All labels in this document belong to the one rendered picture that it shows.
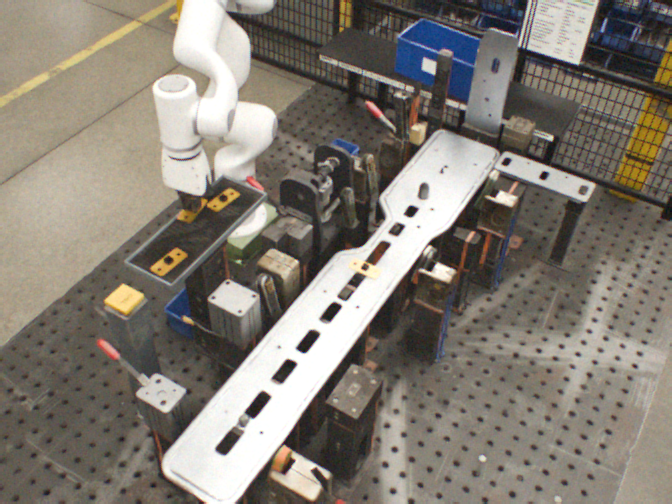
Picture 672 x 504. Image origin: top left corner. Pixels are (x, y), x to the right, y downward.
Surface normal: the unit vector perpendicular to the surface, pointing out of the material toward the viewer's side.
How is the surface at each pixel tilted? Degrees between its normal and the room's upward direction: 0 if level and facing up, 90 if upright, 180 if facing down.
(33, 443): 0
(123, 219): 0
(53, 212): 0
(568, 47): 90
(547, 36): 90
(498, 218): 90
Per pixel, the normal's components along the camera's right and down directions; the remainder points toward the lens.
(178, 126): 0.00, 0.71
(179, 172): -0.35, 0.67
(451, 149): 0.04, -0.69
